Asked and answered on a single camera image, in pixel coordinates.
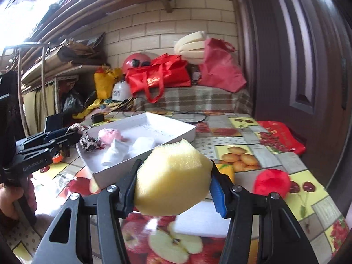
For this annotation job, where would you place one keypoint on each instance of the fruit print tablecloth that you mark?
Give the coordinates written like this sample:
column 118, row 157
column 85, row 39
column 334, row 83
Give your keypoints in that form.
column 247, row 143

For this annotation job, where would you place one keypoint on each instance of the plain yellow sponge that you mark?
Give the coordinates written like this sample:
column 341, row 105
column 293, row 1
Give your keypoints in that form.
column 170, row 176

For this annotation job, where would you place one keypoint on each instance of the chrome tube frame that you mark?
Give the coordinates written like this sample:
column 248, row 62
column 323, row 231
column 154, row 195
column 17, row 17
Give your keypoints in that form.
column 42, row 68

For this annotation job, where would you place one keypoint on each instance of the light red fabric bag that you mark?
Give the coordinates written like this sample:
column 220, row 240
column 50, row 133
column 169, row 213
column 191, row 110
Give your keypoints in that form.
column 217, row 66

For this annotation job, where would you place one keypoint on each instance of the zebra striped scrunchie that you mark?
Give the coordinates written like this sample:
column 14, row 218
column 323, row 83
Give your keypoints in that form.
column 90, row 143

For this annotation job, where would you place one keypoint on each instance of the white foam block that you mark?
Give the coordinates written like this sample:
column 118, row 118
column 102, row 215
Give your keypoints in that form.
column 200, row 220

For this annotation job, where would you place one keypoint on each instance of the cream foam roll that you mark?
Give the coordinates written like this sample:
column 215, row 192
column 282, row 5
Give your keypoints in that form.
column 189, row 46

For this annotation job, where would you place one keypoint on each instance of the white cardboard box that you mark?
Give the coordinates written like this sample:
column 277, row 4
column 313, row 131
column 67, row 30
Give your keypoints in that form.
column 165, row 126

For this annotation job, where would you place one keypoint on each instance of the person's left hand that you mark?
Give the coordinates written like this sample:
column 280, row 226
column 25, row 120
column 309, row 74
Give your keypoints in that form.
column 8, row 200

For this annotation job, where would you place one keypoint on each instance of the black plastic bag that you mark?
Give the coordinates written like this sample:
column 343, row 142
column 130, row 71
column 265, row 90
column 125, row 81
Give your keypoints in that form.
column 71, row 101

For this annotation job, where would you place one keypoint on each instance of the yellow cloth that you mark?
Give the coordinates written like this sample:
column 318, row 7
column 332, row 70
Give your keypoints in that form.
column 90, row 107

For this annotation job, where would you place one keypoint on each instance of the pink plush toy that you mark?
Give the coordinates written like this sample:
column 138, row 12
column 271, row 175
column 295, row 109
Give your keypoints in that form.
column 110, row 136

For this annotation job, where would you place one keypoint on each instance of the red tote bag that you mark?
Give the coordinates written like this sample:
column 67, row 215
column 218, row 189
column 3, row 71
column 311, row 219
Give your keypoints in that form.
column 159, row 74

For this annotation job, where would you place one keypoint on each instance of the yellow shelf curtain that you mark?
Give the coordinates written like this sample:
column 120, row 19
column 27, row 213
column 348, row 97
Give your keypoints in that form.
column 35, row 104

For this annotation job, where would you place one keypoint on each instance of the orange tape roll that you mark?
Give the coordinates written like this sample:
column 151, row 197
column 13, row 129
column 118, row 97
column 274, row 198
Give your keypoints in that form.
column 57, row 158

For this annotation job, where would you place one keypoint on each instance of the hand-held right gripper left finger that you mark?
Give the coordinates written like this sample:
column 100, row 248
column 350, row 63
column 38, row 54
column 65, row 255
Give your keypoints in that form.
column 128, row 195

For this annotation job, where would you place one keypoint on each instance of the white helmet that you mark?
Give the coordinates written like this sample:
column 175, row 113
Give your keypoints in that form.
column 121, row 89

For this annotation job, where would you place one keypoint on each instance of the stack of cardboard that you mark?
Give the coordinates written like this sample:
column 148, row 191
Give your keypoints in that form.
column 79, row 49

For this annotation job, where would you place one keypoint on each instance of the red helmet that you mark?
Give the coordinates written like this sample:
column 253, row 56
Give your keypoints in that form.
column 143, row 57

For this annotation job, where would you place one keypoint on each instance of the black power adapter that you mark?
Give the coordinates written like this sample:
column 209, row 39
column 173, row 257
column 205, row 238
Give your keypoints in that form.
column 97, row 118

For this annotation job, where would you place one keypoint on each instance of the yellow shopping bag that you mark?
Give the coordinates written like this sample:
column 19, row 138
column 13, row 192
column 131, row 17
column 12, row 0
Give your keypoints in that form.
column 104, row 82

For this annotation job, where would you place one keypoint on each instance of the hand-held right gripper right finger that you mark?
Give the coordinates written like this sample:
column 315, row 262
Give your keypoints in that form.
column 218, row 198

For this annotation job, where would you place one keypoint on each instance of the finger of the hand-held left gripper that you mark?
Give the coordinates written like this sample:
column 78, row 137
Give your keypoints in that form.
column 59, row 147
column 62, row 135

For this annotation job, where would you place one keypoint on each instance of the plaid blanket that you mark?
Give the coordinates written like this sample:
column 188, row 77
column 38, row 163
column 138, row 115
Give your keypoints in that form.
column 192, row 99

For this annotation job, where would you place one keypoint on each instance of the metal storage shelf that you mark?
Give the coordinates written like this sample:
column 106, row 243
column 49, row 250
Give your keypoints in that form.
column 63, row 70

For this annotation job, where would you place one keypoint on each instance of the red tomato soft toy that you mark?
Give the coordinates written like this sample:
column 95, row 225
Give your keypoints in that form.
column 271, row 184

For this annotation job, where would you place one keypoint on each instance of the white cloth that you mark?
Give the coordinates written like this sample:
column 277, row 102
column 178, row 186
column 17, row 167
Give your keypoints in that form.
column 115, row 151

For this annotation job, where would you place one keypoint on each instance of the dark purple door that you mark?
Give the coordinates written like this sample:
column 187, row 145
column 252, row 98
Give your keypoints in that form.
column 302, row 60

